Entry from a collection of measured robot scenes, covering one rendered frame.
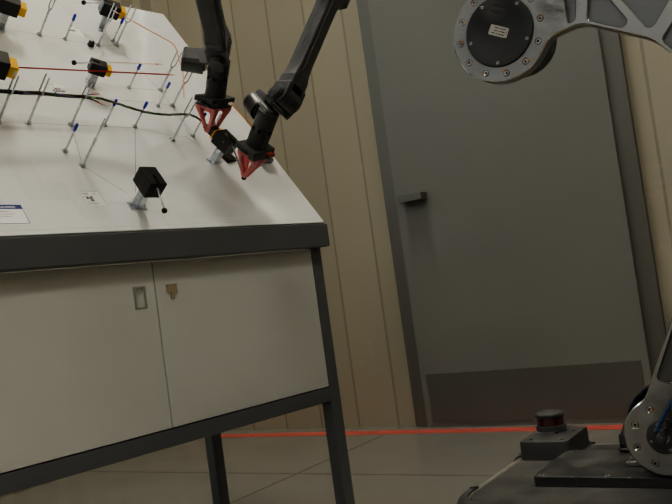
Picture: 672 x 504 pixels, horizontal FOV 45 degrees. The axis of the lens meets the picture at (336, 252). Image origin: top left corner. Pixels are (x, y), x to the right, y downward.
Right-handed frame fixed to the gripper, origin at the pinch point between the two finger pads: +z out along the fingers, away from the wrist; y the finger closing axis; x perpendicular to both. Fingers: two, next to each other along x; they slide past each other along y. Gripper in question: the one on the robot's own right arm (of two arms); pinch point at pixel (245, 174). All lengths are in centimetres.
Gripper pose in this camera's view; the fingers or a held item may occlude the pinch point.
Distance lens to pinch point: 227.1
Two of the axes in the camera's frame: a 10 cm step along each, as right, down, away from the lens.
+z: -3.7, 8.1, 4.6
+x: 7.7, 5.4, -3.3
